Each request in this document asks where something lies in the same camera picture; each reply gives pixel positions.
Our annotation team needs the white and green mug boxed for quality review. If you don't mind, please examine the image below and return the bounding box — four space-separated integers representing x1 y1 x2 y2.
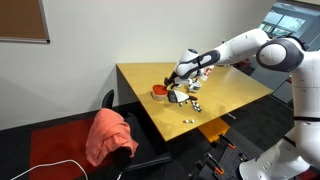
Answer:
187 81 203 94

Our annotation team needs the red plastic container lid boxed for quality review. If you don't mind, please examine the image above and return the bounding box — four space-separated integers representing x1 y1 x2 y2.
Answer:
152 84 168 95

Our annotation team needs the orange and black clamp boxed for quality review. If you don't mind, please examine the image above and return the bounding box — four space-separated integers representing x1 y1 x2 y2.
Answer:
219 132 237 150
204 152 225 176

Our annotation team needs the salmon orange cloth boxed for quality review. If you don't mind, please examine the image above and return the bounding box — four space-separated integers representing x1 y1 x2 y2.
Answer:
85 108 140 168

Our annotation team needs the grey box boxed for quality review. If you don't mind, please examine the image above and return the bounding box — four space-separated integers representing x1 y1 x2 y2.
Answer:
271 79 294 105

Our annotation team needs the white bottle with red logo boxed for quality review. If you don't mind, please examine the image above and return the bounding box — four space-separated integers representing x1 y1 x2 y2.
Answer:
199 65 215 82

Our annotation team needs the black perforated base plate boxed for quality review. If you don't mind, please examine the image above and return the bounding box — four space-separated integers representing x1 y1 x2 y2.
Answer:
188 127 266 180

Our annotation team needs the white cable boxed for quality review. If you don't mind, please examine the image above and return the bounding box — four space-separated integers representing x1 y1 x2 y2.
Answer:
10 159 90 180

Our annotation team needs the orange wooden panel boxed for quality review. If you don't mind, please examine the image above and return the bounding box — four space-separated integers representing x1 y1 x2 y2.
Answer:
197 117 231 144

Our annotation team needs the clear plastic food container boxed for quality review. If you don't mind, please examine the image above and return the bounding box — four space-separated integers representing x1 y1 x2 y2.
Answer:
151 89 168 102

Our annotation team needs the black office chair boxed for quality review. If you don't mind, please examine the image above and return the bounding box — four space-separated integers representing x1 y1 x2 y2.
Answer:
101 89 173 175

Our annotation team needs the cork board with metal frame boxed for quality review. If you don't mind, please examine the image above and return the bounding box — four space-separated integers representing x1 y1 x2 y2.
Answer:
0 0 51 45

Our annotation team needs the window with view outside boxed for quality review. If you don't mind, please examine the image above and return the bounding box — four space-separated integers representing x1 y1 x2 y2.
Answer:
259 9 307 38

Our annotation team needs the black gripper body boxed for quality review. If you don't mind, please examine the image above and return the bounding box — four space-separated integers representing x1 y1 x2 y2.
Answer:
168 71 183 88

